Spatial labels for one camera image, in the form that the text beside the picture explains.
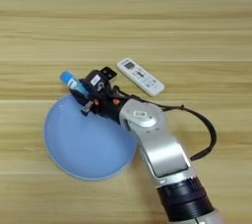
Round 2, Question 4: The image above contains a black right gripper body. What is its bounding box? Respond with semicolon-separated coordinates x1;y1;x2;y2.
81;85;128;124

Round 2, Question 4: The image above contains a blue glue stick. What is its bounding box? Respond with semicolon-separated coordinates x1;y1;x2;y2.
59;70;91;98

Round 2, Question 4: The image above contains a black box with white label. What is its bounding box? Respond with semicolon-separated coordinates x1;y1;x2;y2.
83;69;112;96

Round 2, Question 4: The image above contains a light blue round plate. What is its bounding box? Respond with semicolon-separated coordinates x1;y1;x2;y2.
43;93;139;181

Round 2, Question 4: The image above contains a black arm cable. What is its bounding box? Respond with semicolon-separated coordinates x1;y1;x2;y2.
112;84;218;162

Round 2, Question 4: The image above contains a white remote control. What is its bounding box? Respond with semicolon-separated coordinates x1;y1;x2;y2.
116;57;165;98

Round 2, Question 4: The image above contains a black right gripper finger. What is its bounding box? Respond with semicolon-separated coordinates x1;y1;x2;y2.
70;87;90;107
78;76;91;89

